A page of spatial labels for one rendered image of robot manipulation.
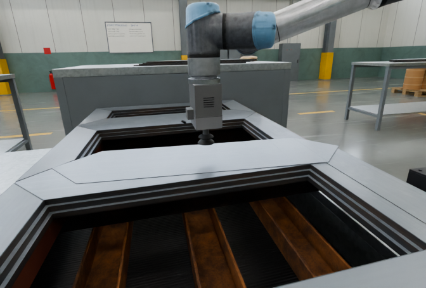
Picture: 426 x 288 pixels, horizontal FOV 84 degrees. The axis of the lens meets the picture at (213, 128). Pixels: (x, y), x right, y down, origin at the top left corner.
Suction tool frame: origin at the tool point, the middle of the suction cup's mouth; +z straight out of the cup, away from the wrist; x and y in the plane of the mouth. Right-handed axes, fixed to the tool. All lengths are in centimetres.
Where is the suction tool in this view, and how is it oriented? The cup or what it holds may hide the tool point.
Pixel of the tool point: (206, 142)
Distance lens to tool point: 60.9
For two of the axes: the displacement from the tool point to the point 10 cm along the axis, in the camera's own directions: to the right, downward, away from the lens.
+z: 0.2, 9.6, 2.9
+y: 2.4, 2.8, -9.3
